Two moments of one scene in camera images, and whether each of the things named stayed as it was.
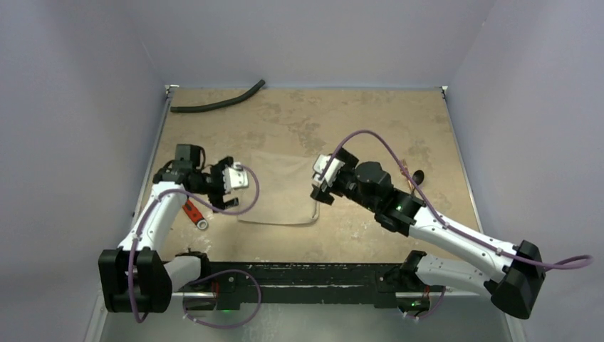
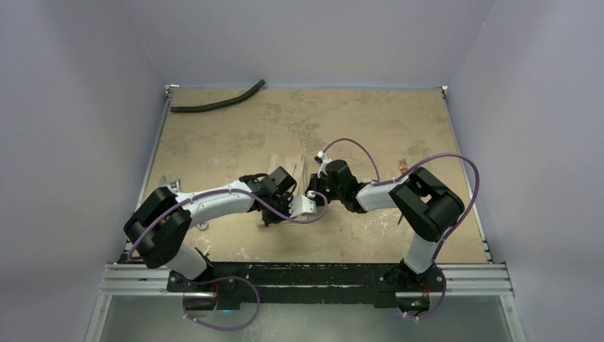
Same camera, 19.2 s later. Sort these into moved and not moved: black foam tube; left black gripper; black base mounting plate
Moved: left black gripper
Not moved: black foam tube; black base mounting plate
